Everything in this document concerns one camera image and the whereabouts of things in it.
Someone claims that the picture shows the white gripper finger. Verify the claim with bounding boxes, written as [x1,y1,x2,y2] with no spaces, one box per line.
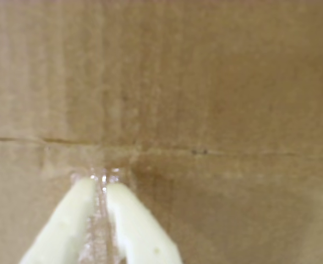
[19,178,96,264]
[105,183,183,264]

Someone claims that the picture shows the clear shiny tape strip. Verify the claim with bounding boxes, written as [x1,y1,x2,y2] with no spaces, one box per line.
[70,166,136,264]

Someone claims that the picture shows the brown cardboard sheet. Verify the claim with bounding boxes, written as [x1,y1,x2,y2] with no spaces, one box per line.
[0,0,323,264]

